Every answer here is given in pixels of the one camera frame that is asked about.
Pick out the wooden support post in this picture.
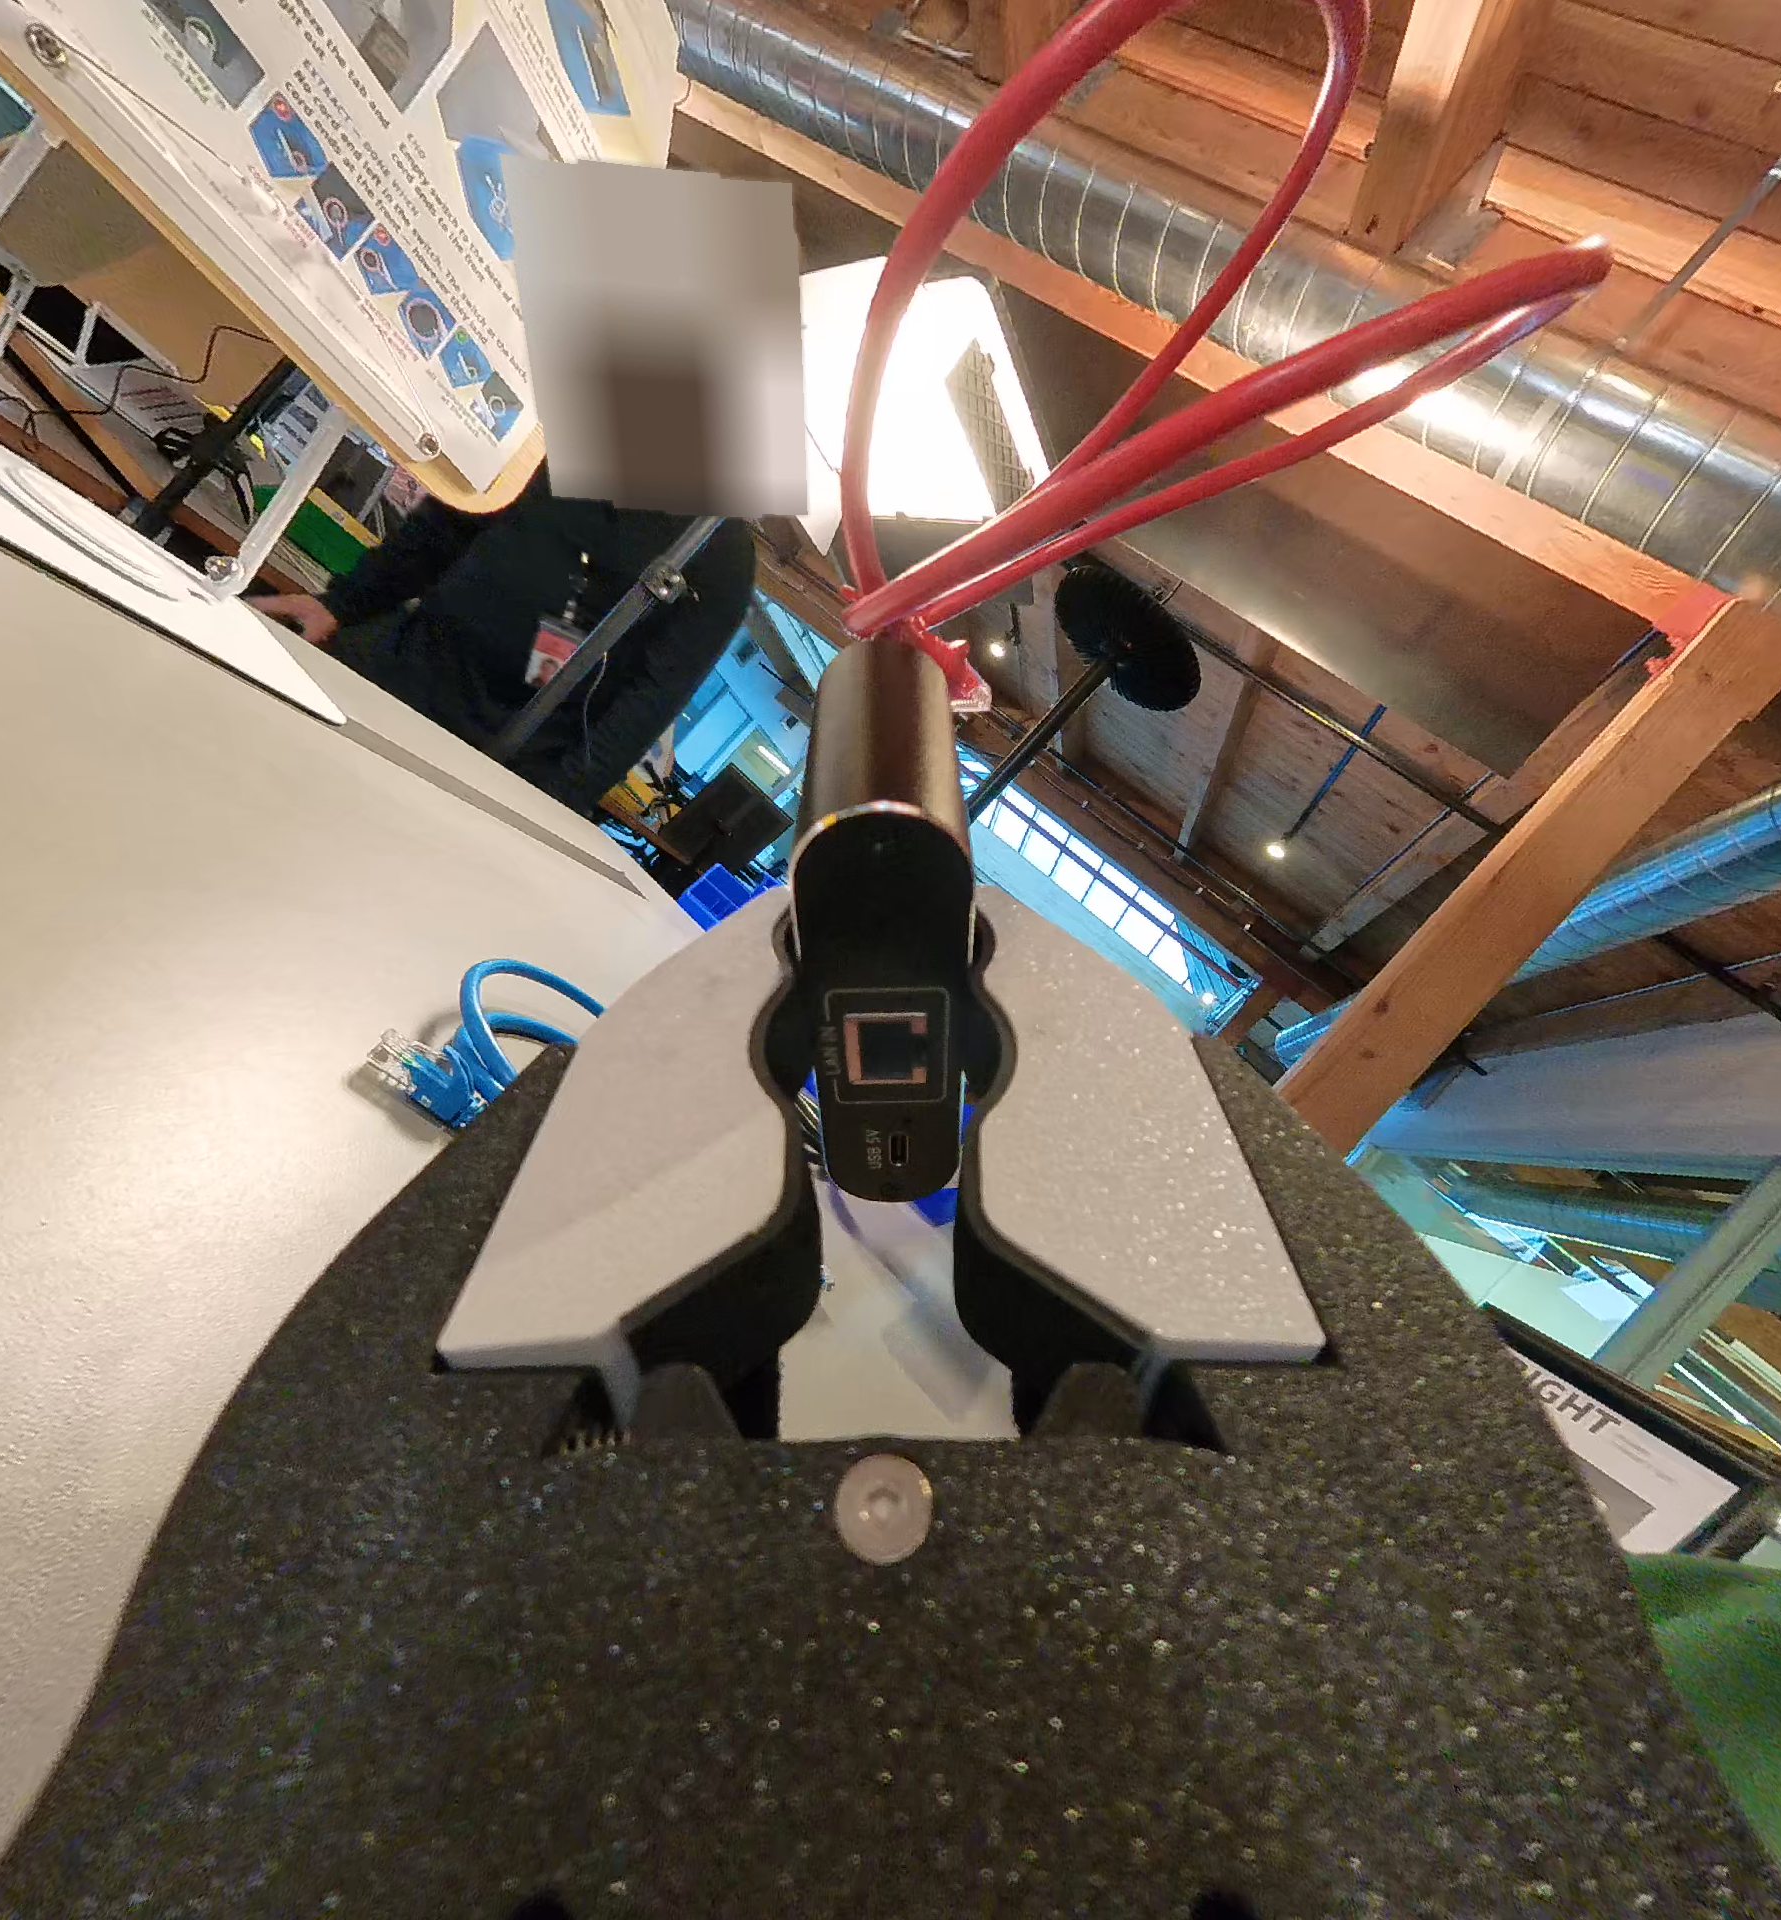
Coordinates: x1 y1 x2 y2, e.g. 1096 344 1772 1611
1279 599 1781 1157

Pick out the white board stand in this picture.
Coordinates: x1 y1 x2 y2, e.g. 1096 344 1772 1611
0 113 349 732

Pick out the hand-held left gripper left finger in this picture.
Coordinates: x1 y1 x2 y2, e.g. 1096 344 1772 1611
435 902 821 1395

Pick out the bright light panel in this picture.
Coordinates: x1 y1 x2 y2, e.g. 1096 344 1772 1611
800 254 1055 519

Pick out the instruction board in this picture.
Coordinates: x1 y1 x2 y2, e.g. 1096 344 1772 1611
0 0 681 496

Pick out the blue ethernet cable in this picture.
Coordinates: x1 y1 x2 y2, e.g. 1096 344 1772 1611
364 960 607 1134

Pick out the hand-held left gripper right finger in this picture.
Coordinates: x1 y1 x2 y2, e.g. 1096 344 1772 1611
954 896 1334 1366

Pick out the person's right forearm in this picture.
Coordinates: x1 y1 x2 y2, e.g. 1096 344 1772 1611
1624 1552 1781 1920

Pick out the black pole stand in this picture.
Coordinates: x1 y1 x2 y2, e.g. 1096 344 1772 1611
964 562 1203 805

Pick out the black network splitter box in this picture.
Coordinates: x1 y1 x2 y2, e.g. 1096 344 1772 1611
787 645 985 1203

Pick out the red ethernet cable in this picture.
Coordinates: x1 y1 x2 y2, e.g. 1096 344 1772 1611
837 0 1618 709

